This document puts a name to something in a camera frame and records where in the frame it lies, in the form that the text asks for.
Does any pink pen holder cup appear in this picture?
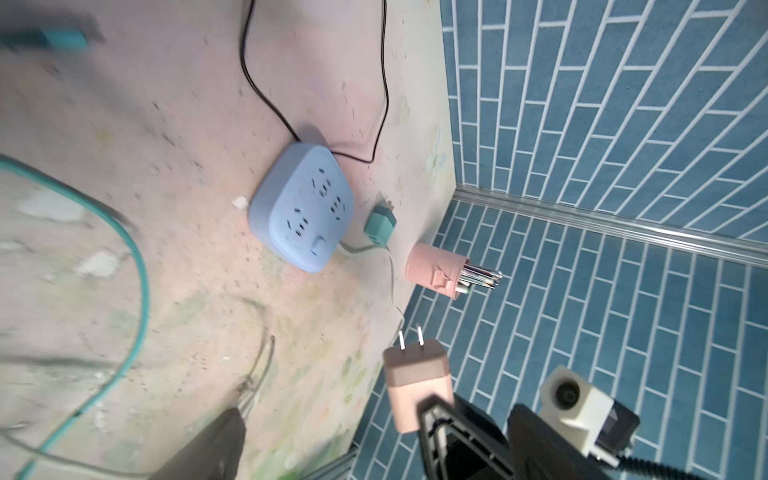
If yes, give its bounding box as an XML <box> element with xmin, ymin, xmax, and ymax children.
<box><xmin>405</xmin><ymin>243</ymin><xmax>469</xmax><ymax>300</ymax></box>

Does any blue power strip cube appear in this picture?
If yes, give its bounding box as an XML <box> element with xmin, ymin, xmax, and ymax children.
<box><xmin>248</xmin><ymin>142</ymin><xmax>354</xmax><ymax>273</ymax></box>

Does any green plug adapter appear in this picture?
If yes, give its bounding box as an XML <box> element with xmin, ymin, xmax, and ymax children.
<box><xmin>1</xmin><ymin>27</ymin><xmax>89</xmax><ymax>51</ymax></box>

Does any black cable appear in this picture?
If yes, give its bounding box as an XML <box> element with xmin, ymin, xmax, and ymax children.
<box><xmin>238</xmin><ymin>0</ymin><xmax>391</xmax><ymax>166</ymax></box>

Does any teal small plug adapter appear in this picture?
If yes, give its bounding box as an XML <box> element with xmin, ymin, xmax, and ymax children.
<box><xmin>364</xmin><ymin>203</ymin><xmax>397</xmax><ymax>247</ymax></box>

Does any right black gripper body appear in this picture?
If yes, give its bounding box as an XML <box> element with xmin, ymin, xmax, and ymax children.
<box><xmin>417</xmin><ymin>395</ymin><xmax>606</xmax><ymax>479</ymax></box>

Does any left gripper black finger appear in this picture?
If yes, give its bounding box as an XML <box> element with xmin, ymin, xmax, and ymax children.
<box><xmin>149</xmin><ymin>407</ymin><xmax>246</xmax><ymax>480</ymax></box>

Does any white power strip cord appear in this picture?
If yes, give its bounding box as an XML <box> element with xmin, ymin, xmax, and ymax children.
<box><xmin>335</xmin><ymin>238</ymin><xmax>407</xmax><ymax>328</ymax></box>

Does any pink plug adapter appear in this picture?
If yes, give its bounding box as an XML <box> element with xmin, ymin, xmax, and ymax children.
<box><xmin>382</xmin><ymin>326</ymin><xmax>455</xmax><ymax>434</ymax></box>

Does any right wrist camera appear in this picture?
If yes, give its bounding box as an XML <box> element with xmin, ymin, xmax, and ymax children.
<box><xmin>539</xmin><ymin>365</ymin><xmax>640</xmax><ymax>469</ymax></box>

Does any teal coiled charging cable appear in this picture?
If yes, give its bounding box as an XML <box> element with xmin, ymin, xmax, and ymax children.
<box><xmin>0</xmin><ymin>152</ymin><xmax>151</xmax><ymax>480</ymax></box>

